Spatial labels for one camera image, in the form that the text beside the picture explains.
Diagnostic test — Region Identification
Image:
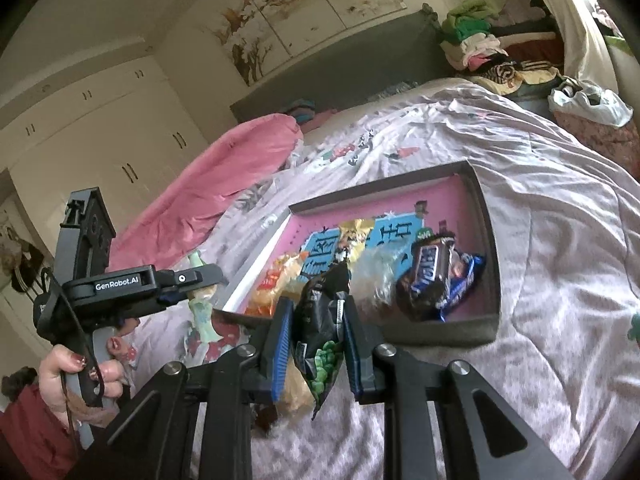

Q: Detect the dark hanging bag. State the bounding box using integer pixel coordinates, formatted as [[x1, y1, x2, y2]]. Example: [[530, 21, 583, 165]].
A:
[[0, 225, 46, 293]]

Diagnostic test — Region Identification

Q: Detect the black snack packet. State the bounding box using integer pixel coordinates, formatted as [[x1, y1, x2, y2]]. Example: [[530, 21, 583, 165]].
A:
[[290, 262, 351, 421]]

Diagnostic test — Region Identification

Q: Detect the pink box lid tray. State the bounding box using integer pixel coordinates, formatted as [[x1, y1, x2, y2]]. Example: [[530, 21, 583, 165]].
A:
[[212, 159, 502, 347]]

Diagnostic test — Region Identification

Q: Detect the floral printed cushion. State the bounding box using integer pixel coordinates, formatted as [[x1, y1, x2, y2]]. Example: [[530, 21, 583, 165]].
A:
[[552, 107, 640, 181]]

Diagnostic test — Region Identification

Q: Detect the pale green snack packet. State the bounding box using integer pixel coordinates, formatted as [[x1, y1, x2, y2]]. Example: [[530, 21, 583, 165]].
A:
[[186, 251, 223, 346]]

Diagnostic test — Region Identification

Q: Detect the cream wardrobe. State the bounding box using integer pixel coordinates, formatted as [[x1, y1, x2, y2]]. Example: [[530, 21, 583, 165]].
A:
[[0, 55, 211, 356]]

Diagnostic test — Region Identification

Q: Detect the wall painting with trees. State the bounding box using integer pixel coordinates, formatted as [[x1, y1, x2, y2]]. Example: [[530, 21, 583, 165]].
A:
[[200, 0, 406, 86]]

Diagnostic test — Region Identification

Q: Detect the grey bed headboard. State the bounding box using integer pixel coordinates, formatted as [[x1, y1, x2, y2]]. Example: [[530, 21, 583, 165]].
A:
[[230, 7, 461, 123]]

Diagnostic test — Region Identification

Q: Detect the clear silver snack wrapper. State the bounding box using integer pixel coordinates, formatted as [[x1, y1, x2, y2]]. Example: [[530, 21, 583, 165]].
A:
[[350, 250, 408, 318]]

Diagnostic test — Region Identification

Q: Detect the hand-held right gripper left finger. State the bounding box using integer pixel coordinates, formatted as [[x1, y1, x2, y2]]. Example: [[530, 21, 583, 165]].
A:
[[65, 297, 296, 480]]

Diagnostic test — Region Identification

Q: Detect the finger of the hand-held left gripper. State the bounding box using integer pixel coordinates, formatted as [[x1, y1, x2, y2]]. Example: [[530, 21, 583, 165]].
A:
[[157, 264, 224, 308]]

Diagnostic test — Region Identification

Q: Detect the white plastic bag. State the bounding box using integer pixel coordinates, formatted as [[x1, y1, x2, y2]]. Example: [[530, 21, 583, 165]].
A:
[[547, 77, 633, 128]]

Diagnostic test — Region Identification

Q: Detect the person's left hand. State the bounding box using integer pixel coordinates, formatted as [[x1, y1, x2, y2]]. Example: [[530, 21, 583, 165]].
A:
[[39, 336, 137, 433]]

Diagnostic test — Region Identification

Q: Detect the person's left forearm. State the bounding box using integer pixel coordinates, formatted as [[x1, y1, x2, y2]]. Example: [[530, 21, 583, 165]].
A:
[[0, 367, 81, 480]]

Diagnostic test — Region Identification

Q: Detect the blue snack packet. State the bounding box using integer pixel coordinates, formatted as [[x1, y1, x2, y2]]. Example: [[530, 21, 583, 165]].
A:
[[437, 252, 487, 322]]

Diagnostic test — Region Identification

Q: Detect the black cable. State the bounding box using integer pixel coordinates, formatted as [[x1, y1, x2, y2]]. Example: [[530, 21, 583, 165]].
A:
[[40, 267, 108, 456]]

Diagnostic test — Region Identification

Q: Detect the orange snack packet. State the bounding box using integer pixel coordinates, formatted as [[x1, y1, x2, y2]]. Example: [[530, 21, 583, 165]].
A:
[[247, 252, 306, 318]]

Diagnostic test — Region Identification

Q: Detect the white curtain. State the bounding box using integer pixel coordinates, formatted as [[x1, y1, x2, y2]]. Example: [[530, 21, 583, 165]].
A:
[[520, 0, 621, 96]]

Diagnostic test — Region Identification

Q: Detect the brown chocolate bar packet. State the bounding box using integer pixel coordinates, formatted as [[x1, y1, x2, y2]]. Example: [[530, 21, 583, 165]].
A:
[[396, 230, 463, 322]]

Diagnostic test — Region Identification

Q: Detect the pale yellow snack packet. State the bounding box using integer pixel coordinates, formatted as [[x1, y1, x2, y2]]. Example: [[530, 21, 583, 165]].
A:
[[277, 365, 316, 413]]

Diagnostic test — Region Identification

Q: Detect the pink quilt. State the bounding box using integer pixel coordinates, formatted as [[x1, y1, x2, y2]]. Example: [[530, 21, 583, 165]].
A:
[[107, 112, 305, 273]]

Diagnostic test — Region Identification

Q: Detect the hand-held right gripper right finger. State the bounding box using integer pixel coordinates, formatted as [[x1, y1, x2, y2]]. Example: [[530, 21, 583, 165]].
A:
[[342, 295, 576, 480]]

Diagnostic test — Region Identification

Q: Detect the pile of clothes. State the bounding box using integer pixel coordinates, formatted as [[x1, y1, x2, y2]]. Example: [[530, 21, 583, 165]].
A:
[[440, 0, 568, 98]]

